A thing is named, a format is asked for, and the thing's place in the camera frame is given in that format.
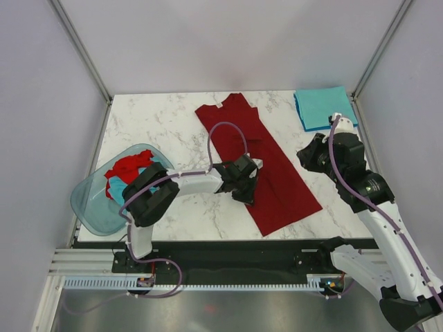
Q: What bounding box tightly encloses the right aluminium frame post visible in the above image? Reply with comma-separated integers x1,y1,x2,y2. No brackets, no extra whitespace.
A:
350,0,415,102

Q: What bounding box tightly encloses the folded teal t-shirt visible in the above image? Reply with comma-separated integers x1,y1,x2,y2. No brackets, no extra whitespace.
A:
293,86,358,131

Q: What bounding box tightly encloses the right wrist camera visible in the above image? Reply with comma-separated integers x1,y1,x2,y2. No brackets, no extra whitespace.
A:
328,113,355,134

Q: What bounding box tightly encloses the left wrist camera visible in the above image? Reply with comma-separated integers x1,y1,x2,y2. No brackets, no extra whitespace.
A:
252,158,263,170

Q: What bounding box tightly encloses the teal shirt in basket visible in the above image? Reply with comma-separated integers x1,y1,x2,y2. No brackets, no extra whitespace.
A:
105,155,167,205

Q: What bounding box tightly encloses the left aluminium frame post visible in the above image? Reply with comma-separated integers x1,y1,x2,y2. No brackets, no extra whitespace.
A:
48,0,113,105

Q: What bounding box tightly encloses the red t-shirt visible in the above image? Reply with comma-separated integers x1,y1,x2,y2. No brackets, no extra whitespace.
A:
195,92,323,238

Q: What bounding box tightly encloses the transparent blue plastic basket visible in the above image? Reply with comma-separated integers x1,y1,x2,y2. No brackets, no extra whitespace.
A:
71,143,174,237

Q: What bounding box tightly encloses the purple cable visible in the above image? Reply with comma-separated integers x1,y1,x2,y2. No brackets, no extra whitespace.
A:
318,113,443,312
62,121,252,315

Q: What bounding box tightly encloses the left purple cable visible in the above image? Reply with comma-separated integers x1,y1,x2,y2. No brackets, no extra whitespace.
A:
62,121,252,315

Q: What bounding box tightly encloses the red shirt in basket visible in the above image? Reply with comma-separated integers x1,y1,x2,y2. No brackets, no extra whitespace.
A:
105,149,156,201

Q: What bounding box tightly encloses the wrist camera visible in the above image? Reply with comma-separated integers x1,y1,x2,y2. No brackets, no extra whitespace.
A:
328,113,355,134
252,158,263,170

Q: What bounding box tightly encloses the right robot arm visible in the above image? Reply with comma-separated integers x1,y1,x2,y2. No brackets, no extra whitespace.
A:
297,132,442,331

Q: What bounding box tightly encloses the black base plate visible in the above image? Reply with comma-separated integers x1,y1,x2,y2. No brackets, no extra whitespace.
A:
73,239,339,283

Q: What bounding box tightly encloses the aluminium frame post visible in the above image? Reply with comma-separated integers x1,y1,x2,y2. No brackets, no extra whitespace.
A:
48,0,113,105
350,0,415,102

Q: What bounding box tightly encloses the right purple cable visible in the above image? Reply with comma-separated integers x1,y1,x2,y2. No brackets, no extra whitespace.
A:
318,113,443,312

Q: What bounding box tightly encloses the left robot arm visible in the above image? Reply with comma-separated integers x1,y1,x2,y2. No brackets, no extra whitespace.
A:
119,153,263,272

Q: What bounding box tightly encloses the white slotted cable duct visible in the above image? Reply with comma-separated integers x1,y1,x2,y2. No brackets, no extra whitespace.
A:
62,274,341,292

